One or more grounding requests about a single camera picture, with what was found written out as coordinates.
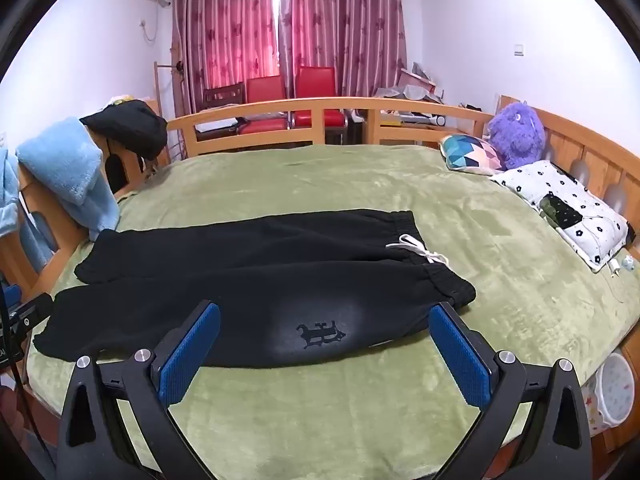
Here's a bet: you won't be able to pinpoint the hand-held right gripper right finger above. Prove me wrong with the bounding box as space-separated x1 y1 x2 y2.
427 301 593 480

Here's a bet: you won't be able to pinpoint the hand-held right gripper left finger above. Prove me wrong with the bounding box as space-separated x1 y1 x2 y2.
54 300 223 480

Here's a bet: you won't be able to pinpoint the black pants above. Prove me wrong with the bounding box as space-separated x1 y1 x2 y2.
32 209 477 368

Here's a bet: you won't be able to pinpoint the light blue garment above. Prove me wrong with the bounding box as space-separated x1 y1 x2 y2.
0 147 51 271

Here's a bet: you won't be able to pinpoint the light blue towel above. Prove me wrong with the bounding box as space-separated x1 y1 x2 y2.
16 117 121 242

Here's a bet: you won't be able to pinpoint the white waste bin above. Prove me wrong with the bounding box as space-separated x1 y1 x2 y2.
587 352 636 436

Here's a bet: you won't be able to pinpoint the dark green cloth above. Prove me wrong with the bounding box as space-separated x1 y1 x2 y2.
539 192 583 231

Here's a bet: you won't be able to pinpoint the white floral pillow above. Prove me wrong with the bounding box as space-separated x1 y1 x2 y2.
490 160 630 273

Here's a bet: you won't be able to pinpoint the white charger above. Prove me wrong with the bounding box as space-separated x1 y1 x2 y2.
607 255 638 278

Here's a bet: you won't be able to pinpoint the geometric patterned pillow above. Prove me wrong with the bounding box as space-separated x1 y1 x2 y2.
440 134 507 176

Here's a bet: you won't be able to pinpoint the green bed blanket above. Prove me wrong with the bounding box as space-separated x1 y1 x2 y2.
25 142 640 480

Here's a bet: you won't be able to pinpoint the black garment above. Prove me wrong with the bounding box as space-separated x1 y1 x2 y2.
80 100 168 161

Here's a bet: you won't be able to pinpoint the purple plush toy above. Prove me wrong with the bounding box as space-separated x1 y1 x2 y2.
487 101 546 171

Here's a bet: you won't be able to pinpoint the dark wooden chair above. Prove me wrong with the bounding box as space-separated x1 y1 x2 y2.
202 82 248 111

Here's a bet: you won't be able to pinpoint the wooden rack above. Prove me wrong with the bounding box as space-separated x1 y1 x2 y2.
152 45 188 116

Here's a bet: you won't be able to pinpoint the desk clutter pile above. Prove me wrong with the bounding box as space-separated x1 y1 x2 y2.
372 62 493 131

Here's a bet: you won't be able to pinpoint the red chair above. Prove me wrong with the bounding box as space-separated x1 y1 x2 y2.
239 76 290 136
291 66 348 146

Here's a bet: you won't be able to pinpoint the red patterned curtain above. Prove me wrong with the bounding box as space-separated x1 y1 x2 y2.
171 0 280 111
277 0 408 98

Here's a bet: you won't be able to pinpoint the wooden bed frame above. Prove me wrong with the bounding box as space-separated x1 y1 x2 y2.
0 94 640 456

